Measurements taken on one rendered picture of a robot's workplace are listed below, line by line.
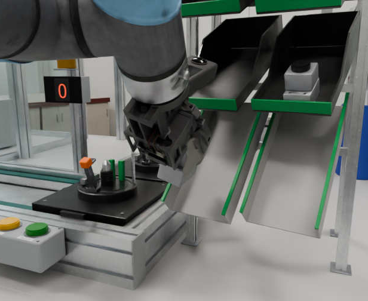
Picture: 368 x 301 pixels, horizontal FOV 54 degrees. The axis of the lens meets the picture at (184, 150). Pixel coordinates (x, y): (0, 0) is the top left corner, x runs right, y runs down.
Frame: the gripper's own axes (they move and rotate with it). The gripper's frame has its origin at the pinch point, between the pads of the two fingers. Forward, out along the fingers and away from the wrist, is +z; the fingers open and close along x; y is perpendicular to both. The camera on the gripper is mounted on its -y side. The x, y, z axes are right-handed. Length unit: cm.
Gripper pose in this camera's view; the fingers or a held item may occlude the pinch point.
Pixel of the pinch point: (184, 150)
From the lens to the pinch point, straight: 60.4
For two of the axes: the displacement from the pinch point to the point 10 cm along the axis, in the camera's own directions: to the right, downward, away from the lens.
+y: -4.7, 7.9, -3.9
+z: 1.0, 4.9, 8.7
